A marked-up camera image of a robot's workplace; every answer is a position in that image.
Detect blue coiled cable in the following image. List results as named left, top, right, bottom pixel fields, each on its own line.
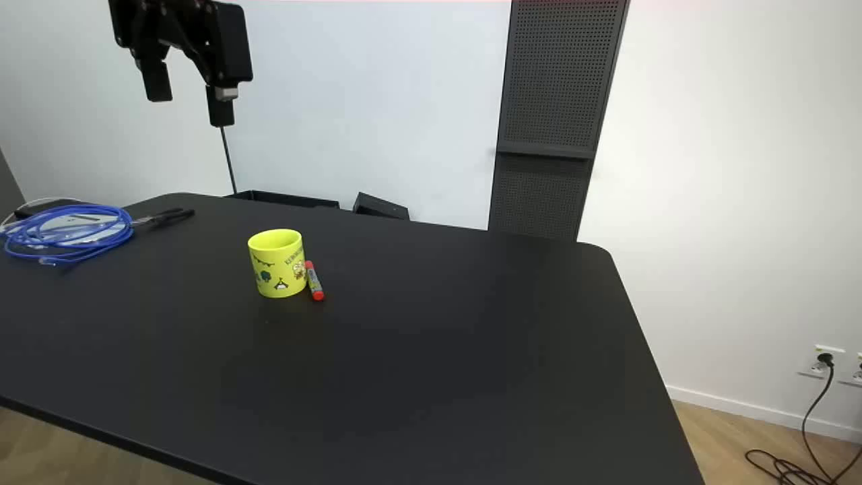
left=0, top=199, right=138, bottom=273

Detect white wall outlet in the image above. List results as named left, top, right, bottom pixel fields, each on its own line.
left=798, top=342, right=850, bottom=383

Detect white cable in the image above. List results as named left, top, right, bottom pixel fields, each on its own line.
left=36, top=211, right=109, bottom=239

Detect yellow mug with face print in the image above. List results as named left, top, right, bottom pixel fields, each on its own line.
left=246, top=226, right=311, bottom=301

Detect thin black vertical rod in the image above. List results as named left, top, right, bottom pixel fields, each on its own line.
left=217, top=125, right=243, bottom=196

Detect black-handled pliers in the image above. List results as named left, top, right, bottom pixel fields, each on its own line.
left=128, top=206, right=199, bottom=237

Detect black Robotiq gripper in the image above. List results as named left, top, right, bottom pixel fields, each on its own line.
left=106, top=0, right=257, bottom=129

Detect orange marker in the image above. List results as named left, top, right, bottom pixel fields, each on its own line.
left=303, top=258, right=328, bottom=307

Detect black power cord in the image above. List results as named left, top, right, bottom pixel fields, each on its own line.
left=742, top=352, right=862, bottom=485

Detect grey perforated column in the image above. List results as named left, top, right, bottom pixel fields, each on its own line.
left=485, top=0, right=634, bottom=246

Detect grey slanted board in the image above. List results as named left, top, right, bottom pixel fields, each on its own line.
left=0, top=149, right=28, bottom=224

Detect small black box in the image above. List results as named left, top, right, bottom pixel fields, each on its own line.
left=350, top=188, right=413, bottom=224

